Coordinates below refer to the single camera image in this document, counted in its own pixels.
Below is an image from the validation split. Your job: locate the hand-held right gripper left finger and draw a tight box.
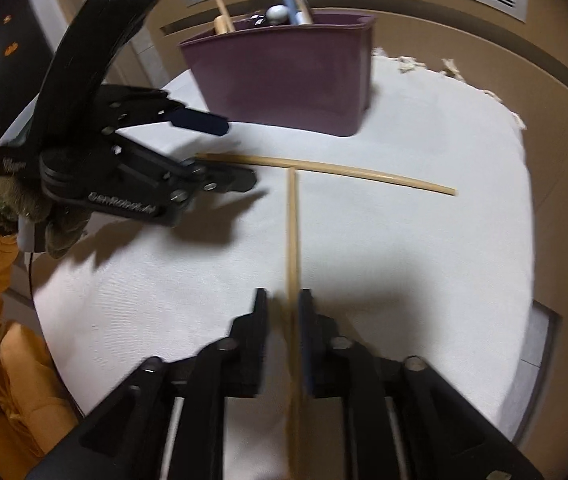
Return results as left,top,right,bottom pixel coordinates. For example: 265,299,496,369
26,288,269,480

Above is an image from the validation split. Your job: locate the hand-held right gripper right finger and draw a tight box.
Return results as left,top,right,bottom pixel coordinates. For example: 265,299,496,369
299,289,545,480

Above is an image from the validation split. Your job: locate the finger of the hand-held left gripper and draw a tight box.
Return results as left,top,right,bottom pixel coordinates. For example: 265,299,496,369
163,105,231,137
183,158,258,195

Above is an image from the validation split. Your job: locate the purple plastic utensil container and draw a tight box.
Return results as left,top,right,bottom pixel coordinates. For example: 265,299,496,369
178,10,378,139

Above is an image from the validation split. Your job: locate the white tablecloth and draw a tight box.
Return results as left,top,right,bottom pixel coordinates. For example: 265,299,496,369
34,47,538,480

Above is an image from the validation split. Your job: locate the person's orange clothing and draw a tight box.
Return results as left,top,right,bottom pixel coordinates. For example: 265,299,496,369
0,285,88,480

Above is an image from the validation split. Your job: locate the blue utensil handle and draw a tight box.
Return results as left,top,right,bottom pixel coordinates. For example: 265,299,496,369
278,0,306,26

